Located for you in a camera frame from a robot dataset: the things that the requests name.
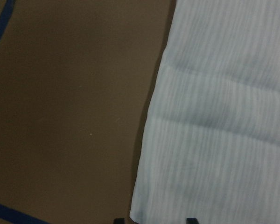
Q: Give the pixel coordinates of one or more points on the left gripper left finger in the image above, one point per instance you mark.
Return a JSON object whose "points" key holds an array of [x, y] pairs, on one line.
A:
{"points": [[119, 221]]}

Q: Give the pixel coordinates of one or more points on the light blue striped shirt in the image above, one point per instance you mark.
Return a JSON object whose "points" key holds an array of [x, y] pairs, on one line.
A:
{"points": [[211, 142]]}

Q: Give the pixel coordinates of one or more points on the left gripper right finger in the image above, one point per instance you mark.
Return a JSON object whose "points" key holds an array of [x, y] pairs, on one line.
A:
{"points": [[191, 221]]}

